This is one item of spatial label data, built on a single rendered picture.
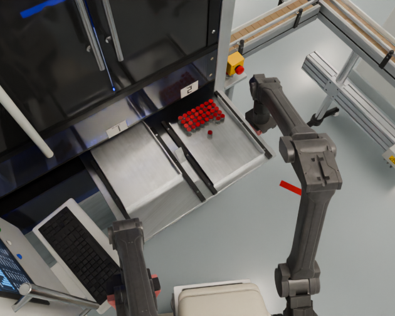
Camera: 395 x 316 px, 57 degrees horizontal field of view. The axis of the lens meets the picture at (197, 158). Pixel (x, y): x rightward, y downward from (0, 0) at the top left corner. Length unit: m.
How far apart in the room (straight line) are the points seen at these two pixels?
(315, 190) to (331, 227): 1.72
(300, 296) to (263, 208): 1.42
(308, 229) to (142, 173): 0.83
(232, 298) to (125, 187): 0.74
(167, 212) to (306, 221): 0.72
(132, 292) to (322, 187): 0.43
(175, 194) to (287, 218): 1.12
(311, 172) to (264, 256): 1.59
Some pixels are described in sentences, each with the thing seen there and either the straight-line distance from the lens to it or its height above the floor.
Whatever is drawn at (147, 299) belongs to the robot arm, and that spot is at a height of 1.54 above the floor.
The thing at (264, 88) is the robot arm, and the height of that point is 1.39.
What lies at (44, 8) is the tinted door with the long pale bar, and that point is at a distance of 0.99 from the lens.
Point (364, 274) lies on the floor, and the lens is 2.50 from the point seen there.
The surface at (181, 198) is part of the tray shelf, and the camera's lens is 1.46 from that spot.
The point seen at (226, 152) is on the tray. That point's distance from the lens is 1.54.
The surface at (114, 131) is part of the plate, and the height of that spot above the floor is 1.02.
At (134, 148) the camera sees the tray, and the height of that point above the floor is 0.88.
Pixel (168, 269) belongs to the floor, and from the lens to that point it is 2.28.
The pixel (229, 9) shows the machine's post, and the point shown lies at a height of 1.35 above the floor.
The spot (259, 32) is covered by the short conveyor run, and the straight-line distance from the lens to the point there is 1.89.
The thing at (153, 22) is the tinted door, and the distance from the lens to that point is 1.18.
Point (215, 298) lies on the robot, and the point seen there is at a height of 1.33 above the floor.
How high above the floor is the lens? 2.26
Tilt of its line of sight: 65 degrees down
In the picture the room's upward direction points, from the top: 2 degrees clockwise
